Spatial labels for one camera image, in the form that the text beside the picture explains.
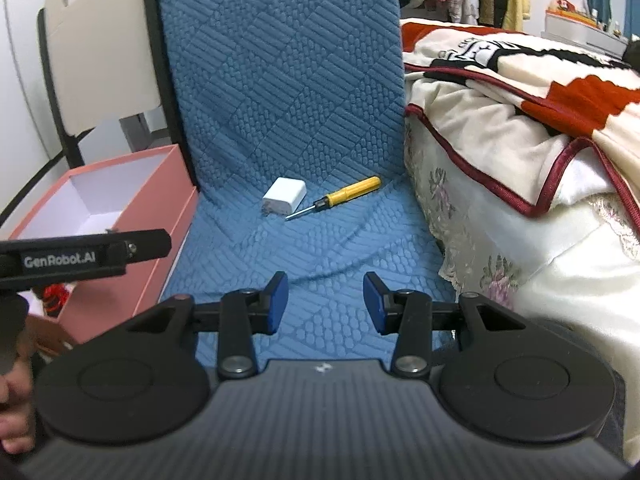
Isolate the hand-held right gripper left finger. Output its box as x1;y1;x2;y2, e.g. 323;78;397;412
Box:
120;271;290;380

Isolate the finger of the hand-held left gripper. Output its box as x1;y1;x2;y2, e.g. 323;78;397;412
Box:
107;229;172;263

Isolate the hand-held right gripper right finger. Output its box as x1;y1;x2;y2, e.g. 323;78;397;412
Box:
363;271;527;378

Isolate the pink cardboard box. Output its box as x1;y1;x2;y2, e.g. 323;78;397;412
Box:
0;144;200;356

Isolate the red and black toy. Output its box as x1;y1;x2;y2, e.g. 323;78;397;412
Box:
42;282;76;318

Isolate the white plug charger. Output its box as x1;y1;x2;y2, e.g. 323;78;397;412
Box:
262;177;307;217

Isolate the yellow screwdriver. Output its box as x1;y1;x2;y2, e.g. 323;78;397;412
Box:
284;176;382;221

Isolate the person's left hand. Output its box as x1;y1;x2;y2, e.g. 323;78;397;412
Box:
0;357;40;455

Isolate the cream floral bed sheet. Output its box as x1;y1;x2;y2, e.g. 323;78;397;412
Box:
402;80;640;466

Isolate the beige folding chair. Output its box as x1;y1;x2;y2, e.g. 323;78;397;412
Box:
37;0;201;171

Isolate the blue quilted chair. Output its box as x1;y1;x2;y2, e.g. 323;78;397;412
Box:
141;0;453;366

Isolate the red white black striped blanket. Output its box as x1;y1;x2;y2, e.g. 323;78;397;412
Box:
400;17;640;218

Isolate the white dresser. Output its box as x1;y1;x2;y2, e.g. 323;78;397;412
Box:
542;12;631;58

